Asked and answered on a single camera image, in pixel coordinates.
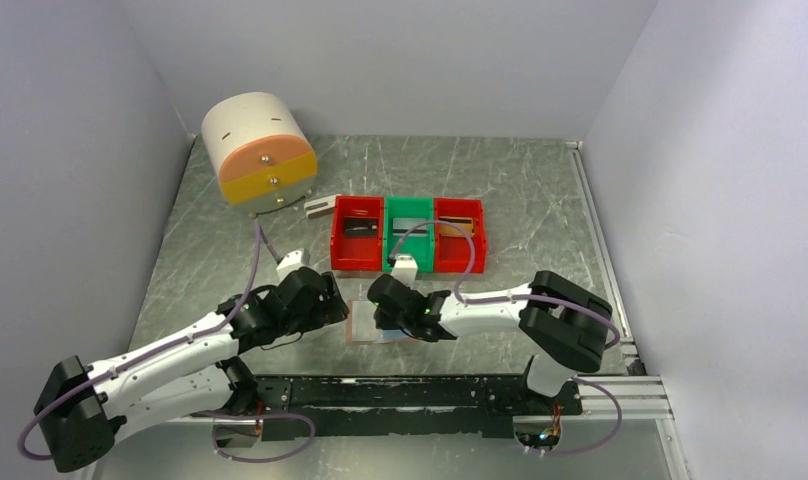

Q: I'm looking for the tan leather card holder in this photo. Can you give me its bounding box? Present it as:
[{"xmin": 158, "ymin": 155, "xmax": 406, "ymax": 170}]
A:
[{"xmin": 346, "ymin": 300, "xmax": 409, "ymax": 345}]

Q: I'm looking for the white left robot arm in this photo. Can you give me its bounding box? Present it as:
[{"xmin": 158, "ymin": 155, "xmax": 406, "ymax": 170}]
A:
[{"xmin": 33, "ymin": 267, "xmax": 349, "ymax": 473}]

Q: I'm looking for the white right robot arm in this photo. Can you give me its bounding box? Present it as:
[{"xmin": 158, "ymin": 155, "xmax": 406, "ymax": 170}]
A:
[{"xmin": 368, "ymin": 270, "xmax": 621, "ymax": 414}]

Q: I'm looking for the red bin with gold card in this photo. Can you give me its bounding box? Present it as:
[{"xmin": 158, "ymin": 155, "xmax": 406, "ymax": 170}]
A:
[{"xmin": 433, "ymin": 197, "xmax": 488, "ymax": 273}]

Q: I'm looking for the red bin with black card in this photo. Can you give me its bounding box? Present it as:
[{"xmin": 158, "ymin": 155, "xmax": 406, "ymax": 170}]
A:
[{"xmin": 330, "ymin": 195, "xmax": 385, "ymax": 271}]

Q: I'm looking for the silver credit card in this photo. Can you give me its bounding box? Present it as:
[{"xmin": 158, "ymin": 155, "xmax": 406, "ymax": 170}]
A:
[{"xmin": 392, "ymin": 217, "xmax": 429, "ymax": 237}]

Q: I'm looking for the black credit card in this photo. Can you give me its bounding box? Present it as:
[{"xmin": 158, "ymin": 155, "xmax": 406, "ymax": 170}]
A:
[{"xmin": 343, "ymin": 217, "xmax": 379, "ymax": 239}]

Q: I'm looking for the small white grey block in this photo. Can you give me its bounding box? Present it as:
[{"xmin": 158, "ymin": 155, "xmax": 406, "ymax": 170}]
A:
[{"xmin": 304, "ymin": 194, "xmax": 340, "ymax": 219}]

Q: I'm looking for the green plastic bin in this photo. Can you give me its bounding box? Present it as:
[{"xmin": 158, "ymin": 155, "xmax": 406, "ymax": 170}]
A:
[{"xmin": 381, "ymin": 197, "xmax": 435, "ymax": 273}]

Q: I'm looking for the round white drawer cabinet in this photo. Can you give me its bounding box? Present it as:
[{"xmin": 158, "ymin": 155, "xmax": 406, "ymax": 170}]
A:
[{"xmin": 201, "ymin": 92, "xmax": 318, "ymax": 214}]

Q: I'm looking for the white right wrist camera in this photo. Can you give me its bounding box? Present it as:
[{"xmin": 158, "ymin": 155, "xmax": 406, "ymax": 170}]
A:
[{"xmin": 391, "ymin": 254, "xmax": 418, "ymax": 287}]

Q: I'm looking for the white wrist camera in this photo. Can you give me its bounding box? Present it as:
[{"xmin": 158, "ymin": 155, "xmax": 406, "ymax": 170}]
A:
[
  {"xmin": 276, "ymin": 248, "xmax": 310, "ymax": 282},
  {"xmin": 391, "ymin": 254, "xmax": 418, "ymax": 287}
]

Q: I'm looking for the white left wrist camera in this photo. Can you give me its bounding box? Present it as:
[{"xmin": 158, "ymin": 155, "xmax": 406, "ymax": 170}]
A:
[{"xmin": 276, "ymin": 248, "xmax": 310, "ymax": 282}]

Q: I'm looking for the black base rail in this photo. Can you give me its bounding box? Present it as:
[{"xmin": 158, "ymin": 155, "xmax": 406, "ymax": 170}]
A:
[{"xmin": 215, "ymin": 358, "xmax": 583, "ymax": 439}]

